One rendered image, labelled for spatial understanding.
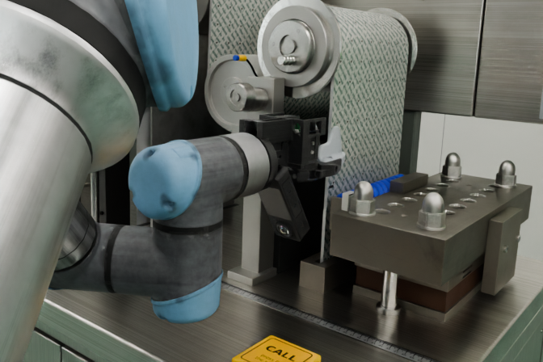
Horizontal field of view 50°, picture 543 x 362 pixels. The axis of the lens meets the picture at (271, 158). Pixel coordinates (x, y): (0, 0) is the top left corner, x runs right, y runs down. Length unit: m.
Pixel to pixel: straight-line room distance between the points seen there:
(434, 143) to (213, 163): 3.09
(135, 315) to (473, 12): 0.74
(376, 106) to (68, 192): 0.75
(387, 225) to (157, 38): 0.55
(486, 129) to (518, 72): 2.48
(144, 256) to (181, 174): 0.11
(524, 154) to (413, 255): 2.76
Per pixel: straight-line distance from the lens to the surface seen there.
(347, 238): 0.79
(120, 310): 0.81
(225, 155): 0.61
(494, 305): 0.91
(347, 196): 0.80
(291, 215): 0.74
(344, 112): 0.86
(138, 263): 0.63
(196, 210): 0.59
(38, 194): 0.22
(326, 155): 0.79
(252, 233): 0.88
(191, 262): 0.61
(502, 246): 0.90
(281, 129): 0.70
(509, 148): 3.50
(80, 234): 0.60
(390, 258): 0.77
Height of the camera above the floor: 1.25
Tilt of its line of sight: 11 degrees down
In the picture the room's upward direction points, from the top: 2 degrees clockwise
